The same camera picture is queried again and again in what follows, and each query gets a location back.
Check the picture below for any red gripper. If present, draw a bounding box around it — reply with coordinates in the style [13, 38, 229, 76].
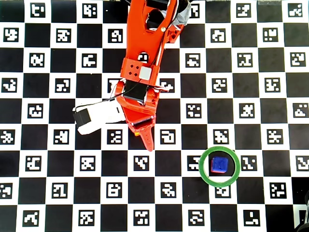
[115, 96, 157, 152]

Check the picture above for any blue cube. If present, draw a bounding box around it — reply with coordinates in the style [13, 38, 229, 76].
[211, 156, 229, 173]

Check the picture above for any grey square pad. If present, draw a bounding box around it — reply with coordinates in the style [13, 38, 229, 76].
[139, 66, 152, 80]

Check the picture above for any black white marker checkerboard mat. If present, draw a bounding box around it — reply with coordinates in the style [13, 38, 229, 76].
[0, 0, 309, 232]

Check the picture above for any clear tape strip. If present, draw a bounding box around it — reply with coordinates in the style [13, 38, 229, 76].
[257, 0, 281, 6]

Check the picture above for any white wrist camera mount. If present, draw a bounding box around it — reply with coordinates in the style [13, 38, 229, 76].
[72, 101, 126, 135]

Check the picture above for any thin black camera cable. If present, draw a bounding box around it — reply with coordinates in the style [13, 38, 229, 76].
[72, 93, 126, 113]

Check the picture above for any green flat ring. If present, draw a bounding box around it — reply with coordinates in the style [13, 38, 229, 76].
[199, 146, 241, 188]

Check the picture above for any grey duct tape patch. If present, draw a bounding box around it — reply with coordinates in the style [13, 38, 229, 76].
[172, 0, 190, 26]

